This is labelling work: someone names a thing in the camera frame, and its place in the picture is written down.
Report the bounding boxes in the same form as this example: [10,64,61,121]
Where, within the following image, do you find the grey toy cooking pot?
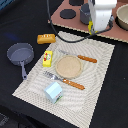
[80,4,90,25]

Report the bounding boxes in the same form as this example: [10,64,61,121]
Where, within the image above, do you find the toy fork wooden handle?
[44,71,85,90]

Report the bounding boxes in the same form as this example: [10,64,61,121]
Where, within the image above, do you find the orange toy bread loaf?
[37,34,56,44]

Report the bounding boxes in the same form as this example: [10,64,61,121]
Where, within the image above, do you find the yellow toy cheese wedge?
[88,21,93,35]

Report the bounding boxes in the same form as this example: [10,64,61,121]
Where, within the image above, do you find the light blue milk carton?
[44,82,63,103]

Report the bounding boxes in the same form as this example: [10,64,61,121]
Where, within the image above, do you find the toy knife wooden handle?
[57,49,98,64]

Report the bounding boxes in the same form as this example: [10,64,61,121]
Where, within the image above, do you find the beige bowl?
[116,4,128,31]

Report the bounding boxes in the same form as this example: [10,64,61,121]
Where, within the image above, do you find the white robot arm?
[88,0,117,31]

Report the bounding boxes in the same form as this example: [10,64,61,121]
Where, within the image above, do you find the yellow toy butter box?
[42,51,53,67]

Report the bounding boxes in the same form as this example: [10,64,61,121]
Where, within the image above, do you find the black round burner back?
[69,0,84,6]

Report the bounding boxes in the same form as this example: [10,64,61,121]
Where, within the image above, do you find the black round burner front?
[60,9,76,19]

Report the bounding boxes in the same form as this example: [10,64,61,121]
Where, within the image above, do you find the grey toy frying pan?
[7,43,34,80]

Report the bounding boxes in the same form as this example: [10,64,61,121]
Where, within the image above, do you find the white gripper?
[88,1,114,34]

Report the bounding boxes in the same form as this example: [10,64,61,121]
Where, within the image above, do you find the black round burner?
[69,0,84,6]
[60,9,76,19]

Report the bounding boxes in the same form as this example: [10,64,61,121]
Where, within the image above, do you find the round wooden plate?
[55,55,83,79]

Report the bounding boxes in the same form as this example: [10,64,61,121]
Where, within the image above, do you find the beige striped placemat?
[11,30,116,128]

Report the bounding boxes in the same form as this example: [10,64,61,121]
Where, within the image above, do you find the pink toy stove board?
[51,0,128,43]

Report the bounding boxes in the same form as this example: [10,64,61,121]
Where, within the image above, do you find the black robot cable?
[45,0,113,44]

